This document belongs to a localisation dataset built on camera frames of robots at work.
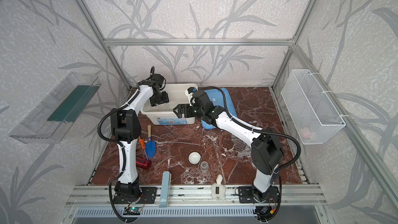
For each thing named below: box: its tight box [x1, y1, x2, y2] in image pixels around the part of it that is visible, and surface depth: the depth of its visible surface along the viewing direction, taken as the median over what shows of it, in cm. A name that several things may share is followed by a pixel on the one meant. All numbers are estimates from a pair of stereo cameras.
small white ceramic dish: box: [188, 151, 202, 165], surface depth 86 cm
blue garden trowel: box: [145, 140, 156, 159], surface depth 91 cm
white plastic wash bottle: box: [210, 174, 227, 201], surface depth 74 cm
